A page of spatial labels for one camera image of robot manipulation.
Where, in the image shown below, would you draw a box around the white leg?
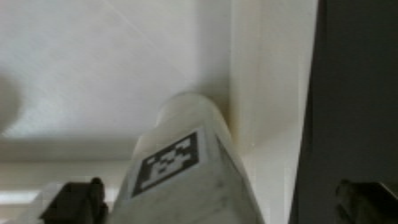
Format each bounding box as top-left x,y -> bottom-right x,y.
109,93 -> 265,224

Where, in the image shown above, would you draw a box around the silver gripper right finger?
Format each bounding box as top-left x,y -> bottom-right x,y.
335,180 -> 398,224

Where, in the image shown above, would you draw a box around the white square tabletop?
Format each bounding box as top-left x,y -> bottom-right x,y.
0,0 -> 319,224

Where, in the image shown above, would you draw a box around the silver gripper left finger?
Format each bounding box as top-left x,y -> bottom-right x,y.
17,177 -> 113,224

